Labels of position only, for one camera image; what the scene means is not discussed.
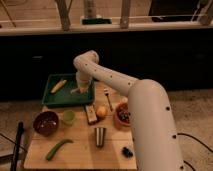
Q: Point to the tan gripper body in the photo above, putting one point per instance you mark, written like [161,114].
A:
[83,87]

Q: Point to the silver metal cup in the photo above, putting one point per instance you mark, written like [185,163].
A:
[100,133]

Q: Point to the grey towel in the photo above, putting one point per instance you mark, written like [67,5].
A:
[76,90]

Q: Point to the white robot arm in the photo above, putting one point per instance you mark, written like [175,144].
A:
[152,123]

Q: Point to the green plastic tray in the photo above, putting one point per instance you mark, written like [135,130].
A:
[63,97]

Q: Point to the yellow corn cob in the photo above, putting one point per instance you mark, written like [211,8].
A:
[59,85]

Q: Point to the brown wooden block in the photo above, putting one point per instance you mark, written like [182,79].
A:
[91,114]

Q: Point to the small green cup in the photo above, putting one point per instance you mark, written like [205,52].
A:
[68,117]

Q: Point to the terracotta bowl with grapes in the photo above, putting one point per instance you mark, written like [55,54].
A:
[121,116]

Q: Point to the dark red bowl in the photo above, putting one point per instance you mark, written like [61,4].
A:
[46,123]

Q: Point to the green cucumber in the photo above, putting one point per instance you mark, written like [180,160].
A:
[55,148]

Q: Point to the black pole stand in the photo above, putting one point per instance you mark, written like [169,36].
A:
[15,156]

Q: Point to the green base white post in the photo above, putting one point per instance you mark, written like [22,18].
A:
[90,15]

